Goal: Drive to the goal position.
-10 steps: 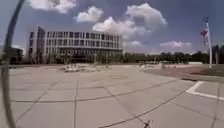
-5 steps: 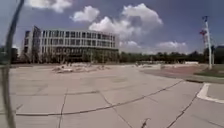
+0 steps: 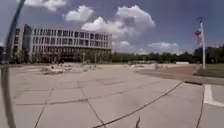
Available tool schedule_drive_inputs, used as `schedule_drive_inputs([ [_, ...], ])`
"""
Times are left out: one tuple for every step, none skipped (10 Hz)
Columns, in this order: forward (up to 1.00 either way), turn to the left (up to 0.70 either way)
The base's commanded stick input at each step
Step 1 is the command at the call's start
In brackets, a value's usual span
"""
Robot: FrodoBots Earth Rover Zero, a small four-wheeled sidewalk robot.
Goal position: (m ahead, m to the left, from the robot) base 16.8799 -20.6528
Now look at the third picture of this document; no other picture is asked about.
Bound thin curved dark rod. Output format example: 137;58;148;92
0;0;26;128

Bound light pole with red banner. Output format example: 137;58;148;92
194;16;207;70

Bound robot's own part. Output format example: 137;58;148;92
134;115;141;128

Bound green grass lawn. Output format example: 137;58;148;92
194;63;224;79

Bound grey concrete slab plaza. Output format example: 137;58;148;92
0;63;224;128

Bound white low structure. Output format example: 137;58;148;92
175;61;190;65

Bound row of trees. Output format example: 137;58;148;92
111;44;224;65

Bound pale building with window rows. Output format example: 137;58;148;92
9;23;114;64

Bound pale stone blocks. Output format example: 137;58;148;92
39;62;101;76

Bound grey concrete kerb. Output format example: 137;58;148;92
133;68;224;87

